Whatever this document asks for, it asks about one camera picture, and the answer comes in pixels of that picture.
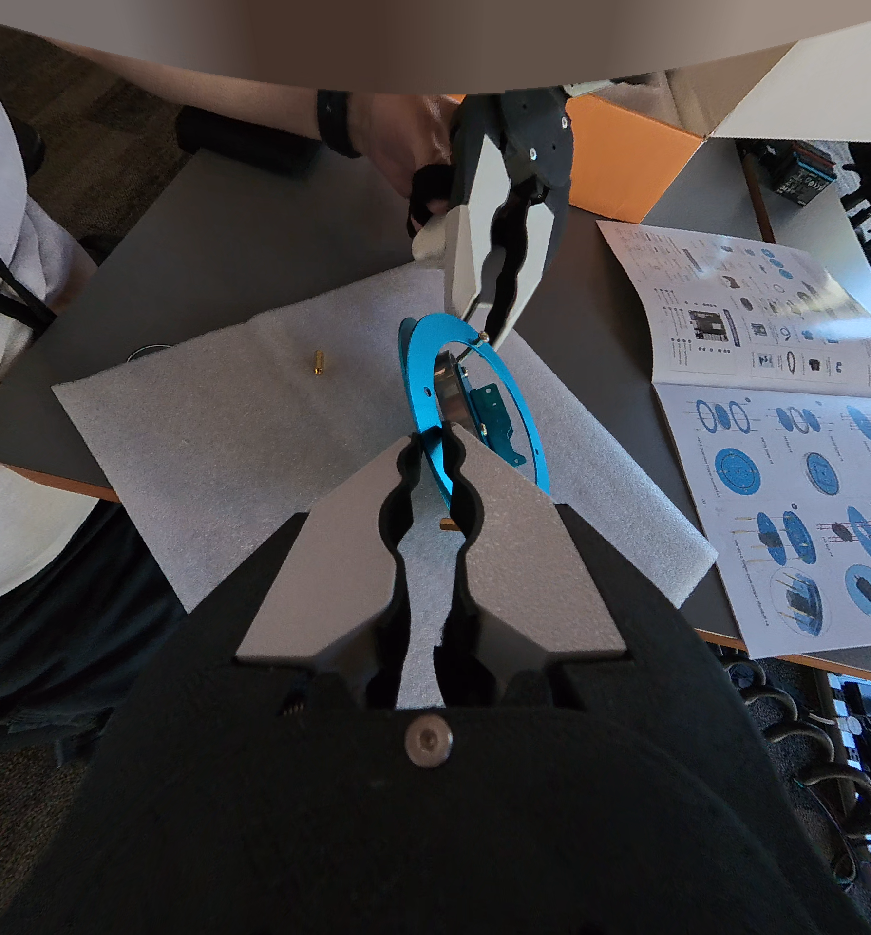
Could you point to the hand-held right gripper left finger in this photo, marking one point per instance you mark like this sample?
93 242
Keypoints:
318 584

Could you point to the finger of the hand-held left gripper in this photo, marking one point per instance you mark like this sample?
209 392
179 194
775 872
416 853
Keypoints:
545 248
465 234

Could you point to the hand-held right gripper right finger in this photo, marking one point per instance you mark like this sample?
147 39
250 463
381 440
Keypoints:
545 584

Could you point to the long metal screw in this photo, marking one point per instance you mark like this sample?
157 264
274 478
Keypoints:
472 348

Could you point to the blue metal turntable assembly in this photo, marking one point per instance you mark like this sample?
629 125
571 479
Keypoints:
418 380

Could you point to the person's left forearm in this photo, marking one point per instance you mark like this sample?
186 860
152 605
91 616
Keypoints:
275 114

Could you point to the round black desk grommet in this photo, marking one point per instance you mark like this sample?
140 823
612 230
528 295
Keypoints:
155 354

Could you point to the person's left hand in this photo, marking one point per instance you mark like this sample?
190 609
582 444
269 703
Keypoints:
398 132

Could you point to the orange cardboard box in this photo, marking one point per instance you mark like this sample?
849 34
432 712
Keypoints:
625 161

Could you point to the black wristband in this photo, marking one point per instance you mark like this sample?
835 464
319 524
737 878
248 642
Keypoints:
333 121

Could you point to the white foam sheet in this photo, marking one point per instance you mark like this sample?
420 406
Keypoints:
224 439

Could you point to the black chair armrest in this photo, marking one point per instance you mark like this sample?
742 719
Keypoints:
246 143

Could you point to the open instruction booklet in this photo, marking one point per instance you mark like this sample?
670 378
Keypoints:
772 468

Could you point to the black pants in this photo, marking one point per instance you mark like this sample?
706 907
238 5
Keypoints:
55 643

